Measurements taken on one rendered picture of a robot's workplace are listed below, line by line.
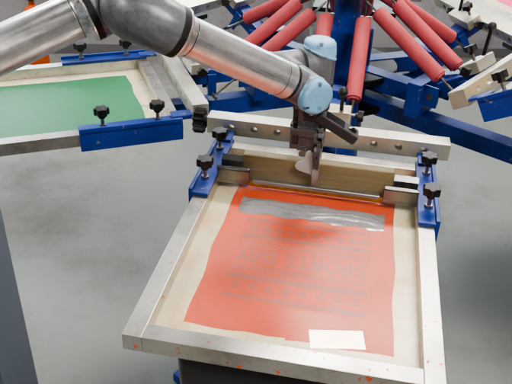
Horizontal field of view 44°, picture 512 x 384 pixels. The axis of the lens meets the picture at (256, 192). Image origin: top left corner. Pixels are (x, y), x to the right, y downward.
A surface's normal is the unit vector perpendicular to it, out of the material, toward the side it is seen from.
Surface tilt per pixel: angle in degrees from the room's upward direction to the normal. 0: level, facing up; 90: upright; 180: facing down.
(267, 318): 0
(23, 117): 0
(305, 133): 90
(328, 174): 90
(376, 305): 0
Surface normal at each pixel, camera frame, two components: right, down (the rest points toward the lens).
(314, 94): 0.41, 0.51
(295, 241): 0.04, -0.84
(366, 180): -0.18, 0.52
